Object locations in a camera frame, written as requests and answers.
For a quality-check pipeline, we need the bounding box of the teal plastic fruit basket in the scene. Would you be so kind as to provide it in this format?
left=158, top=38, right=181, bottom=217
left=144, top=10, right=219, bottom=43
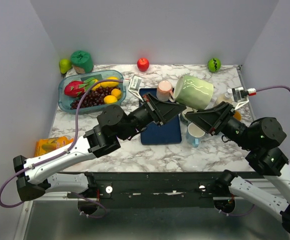
left=58, top=70, right=126, bottom=114

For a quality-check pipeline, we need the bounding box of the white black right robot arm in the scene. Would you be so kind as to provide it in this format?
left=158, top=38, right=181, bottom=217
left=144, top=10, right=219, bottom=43
left=185, top=102, right=290, bottom=234

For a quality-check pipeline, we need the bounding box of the green lime ball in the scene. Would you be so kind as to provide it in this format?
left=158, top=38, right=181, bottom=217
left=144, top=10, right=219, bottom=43
left=208, top=58, right=221, bottom=73

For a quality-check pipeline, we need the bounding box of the grey blue faceted mug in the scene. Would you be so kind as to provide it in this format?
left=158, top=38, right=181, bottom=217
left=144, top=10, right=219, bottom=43
left=179, top=107, right=193, bottom=126

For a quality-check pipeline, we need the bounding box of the red apple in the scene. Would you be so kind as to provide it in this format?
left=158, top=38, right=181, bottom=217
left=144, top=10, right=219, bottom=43
left=137, top=57, right=150, bottom=72

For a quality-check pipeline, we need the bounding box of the dark blue tray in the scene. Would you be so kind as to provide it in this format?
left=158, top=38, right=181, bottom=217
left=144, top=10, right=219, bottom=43
left=138, top=87, right=183, bottom=146

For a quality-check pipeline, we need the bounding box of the yellow lemon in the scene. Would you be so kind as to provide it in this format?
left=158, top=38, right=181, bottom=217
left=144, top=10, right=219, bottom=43
left=103, top=95, right=118, bottom=104
left=111, top=88, right=123, bottom=100

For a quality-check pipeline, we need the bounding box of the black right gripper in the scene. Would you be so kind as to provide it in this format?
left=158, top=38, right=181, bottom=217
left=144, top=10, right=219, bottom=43
left=185, top=100, right=256, bottom=150

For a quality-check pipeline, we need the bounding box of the yellow mango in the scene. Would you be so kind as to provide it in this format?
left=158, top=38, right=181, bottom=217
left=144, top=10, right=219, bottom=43
left=101, top=76, right=119, bottom=88

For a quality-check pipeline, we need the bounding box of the orange snack bag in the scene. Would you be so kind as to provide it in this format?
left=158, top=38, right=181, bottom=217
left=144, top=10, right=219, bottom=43
left=34, top=136, right=74, bottom=157

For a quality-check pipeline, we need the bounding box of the yellow lemon front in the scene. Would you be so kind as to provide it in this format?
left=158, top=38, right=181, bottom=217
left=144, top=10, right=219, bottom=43
left=103, top=95, right=118, bottom=104

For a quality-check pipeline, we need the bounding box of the green wrapped roll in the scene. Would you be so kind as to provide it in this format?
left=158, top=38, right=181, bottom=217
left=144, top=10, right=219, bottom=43
left=70, top=50, right=94, bottom=74

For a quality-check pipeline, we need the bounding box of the green pear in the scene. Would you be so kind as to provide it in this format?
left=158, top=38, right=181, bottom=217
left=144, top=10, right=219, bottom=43
left=59, top=58, right=72, bottom=74

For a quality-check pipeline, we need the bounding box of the yellow green fruit in basket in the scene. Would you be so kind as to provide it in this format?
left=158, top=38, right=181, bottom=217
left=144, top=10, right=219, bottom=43
left=92, top=79, right=101, bottom=91

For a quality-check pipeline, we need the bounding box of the pink dragon fruit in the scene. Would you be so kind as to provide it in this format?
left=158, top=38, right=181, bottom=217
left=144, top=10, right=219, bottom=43
left=64, top=77, right=98, bottom=98

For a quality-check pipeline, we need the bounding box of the yellow lemon back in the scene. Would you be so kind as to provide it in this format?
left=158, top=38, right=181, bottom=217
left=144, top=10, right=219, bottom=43
left=111, top=88, right=123, bottom=100

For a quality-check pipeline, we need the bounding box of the cream soap pump bottle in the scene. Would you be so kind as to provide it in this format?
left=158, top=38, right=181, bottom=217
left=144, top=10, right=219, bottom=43
left=214, top=88, right=233, bottom=106

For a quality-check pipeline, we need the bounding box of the light blue faceted mug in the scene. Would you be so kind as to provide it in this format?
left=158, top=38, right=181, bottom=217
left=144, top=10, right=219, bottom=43
left=186, top=123, right=205, bottom=148

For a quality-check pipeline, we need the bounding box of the dark red grapes bunch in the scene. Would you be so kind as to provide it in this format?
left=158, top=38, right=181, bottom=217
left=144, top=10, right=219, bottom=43
left=80, top=87, right=123, bottom=108

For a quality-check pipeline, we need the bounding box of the pink mug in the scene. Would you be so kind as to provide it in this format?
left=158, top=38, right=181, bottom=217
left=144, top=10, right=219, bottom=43
left=156, top=80, right=175, bottom=103

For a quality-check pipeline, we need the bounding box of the green mug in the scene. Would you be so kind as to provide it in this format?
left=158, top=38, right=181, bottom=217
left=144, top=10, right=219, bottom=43
left=170, top=75, right=214, bottom=110

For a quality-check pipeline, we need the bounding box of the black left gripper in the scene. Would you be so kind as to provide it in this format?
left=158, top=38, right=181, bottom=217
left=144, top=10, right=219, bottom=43
left=118, top=92, right=186, bottom=142

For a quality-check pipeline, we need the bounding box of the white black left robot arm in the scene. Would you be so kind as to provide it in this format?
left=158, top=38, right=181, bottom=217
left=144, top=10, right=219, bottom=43
left=13, top=93, right=186, bottom=202

